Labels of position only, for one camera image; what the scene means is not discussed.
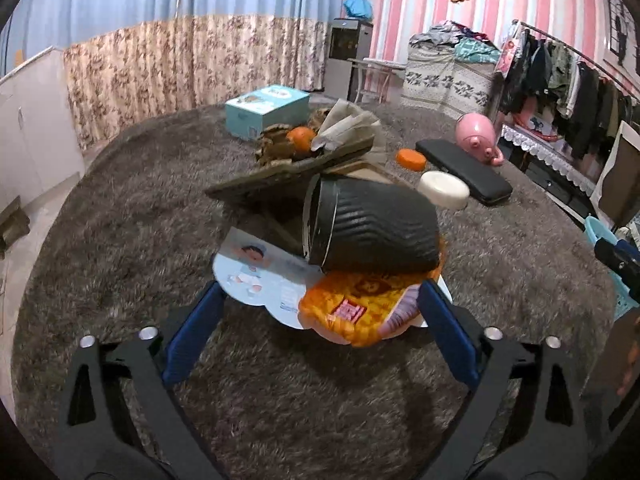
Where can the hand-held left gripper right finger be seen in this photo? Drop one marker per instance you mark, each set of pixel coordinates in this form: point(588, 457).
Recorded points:
point(445, 325)

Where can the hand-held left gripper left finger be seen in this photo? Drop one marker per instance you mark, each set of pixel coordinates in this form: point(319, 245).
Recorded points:
point(197, 325)

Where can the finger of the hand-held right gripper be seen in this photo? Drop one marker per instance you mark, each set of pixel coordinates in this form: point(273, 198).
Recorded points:
point(617, 259)

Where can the light blue plastic basket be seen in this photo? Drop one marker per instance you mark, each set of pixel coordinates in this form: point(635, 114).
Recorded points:
point(600, 230)

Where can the light blue printed paper card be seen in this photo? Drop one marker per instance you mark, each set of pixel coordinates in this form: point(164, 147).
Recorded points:
point(250, 270)

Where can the orange snack packet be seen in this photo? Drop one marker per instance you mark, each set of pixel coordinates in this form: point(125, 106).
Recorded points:
point(360, 300)

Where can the black ribbed paper cup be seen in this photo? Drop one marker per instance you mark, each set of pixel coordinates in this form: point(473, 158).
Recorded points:
point(380, 225)

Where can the white round disc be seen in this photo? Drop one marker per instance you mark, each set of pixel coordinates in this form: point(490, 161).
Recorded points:
point(442, 190)

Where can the brown wrapper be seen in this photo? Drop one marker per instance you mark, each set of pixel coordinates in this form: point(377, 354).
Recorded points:
point(275, 147)

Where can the low glass front cabinet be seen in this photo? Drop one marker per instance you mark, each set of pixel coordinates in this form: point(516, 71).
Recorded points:
point(555, 175)

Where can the white lace cloth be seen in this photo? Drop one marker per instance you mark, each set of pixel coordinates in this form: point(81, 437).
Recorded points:
point(535, 145)

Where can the black flat case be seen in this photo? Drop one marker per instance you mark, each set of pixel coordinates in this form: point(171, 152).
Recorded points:
point(465, 170)

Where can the orange round lid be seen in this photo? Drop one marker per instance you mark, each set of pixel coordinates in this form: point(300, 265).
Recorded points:
point(411, 160)

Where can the row of hanging clothes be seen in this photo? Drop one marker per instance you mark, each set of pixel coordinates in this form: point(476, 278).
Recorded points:
point(560, 80)

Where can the pink pig toy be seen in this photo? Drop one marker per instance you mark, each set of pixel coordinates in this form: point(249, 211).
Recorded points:
point(475, 135)

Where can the orange fruit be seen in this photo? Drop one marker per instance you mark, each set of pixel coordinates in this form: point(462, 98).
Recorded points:
point(301, 140)

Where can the light blue cardboard box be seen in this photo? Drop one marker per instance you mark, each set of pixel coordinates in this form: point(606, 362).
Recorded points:
point(265, 110)

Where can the pink hanging bag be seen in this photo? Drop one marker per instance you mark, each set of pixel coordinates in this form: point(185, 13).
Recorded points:
point(506, 55)

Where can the metal clothes rack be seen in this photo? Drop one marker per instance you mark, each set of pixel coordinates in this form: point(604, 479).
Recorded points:
point(550, 35)

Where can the white cabinet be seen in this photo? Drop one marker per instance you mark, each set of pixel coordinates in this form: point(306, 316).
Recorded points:
point(35, 125)

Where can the small folding table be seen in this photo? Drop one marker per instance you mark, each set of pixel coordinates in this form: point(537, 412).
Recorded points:
point(380, 65)

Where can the blue and floral curtain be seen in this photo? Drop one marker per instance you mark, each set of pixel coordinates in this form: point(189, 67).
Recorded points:
point(175, 50)

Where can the pile of folded clothes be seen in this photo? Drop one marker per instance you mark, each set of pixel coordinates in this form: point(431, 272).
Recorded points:
point(450, 37)

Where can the grey water dispenser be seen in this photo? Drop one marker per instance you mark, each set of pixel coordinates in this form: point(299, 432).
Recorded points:
point(345, 60)

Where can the blue cloth cover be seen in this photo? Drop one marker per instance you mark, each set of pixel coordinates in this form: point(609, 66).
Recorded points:
point(358, 7)

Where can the framed wall picture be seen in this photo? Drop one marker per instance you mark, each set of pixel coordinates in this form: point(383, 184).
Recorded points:
point(620, 25)

